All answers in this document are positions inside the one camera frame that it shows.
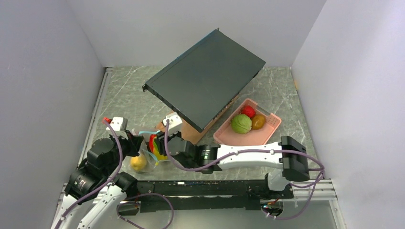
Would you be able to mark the green toy cabbage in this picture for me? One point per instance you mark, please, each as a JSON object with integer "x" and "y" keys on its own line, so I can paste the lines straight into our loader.
{"x": 241, "y": 124}

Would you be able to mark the red orange toy mango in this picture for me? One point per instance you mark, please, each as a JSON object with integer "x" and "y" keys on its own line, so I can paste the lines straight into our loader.
{"x": 151, "y": 143}

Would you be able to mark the pink perforated plastic basket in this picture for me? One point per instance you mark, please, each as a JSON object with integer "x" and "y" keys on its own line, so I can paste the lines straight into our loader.
{"x": 225, "y": 134}

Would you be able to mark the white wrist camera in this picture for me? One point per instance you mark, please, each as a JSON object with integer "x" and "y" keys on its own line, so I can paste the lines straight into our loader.
{"x": 173, "y": 122}
{"x": 118, "y": 124}

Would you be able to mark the yellow toy walnut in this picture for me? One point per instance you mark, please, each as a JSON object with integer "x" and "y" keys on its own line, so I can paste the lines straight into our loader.
{"x": 138, "y": 163}

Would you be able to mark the dark grey metal chassis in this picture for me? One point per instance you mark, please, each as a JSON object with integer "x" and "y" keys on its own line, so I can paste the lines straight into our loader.
{"x": 203, "y": 80}

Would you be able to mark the wooden cutting board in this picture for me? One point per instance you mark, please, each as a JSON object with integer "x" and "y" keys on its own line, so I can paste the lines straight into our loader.
{"x": 189, "y": 133}

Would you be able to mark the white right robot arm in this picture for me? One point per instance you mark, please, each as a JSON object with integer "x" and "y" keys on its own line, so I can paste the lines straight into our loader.
{"x": 288, "y": 158}

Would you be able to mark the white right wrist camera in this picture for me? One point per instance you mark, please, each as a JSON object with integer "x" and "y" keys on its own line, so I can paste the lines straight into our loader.
{"x": 173, "y": 122}

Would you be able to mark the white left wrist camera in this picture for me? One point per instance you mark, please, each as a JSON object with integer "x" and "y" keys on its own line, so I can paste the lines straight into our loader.
{"x": 118, "y": 124}

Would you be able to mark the red toy strawberry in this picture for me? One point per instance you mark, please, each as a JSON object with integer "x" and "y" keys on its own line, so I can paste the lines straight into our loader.
{"x": 248, "y": 111}

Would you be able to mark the brown toy kiwi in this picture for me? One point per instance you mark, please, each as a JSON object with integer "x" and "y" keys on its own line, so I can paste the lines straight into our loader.
{"x": 258, "y": 121}

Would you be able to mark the aluminium side rail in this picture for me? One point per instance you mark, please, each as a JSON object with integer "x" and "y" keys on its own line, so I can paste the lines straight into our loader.
{"x": 91, "y": 126}

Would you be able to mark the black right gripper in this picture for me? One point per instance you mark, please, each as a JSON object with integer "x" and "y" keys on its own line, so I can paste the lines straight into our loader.
{"x": 161, "y": 138}

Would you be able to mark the clear zip top bag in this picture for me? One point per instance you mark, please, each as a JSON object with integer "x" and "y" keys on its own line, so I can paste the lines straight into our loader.
{"x": 152, "y": 161}

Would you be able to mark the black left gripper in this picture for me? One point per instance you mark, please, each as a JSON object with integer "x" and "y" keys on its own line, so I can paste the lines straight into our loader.
{"x": 133, "y": 141}

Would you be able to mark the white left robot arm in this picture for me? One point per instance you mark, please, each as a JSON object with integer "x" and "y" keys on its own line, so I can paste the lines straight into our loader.
{"x": 97, "y": 184}

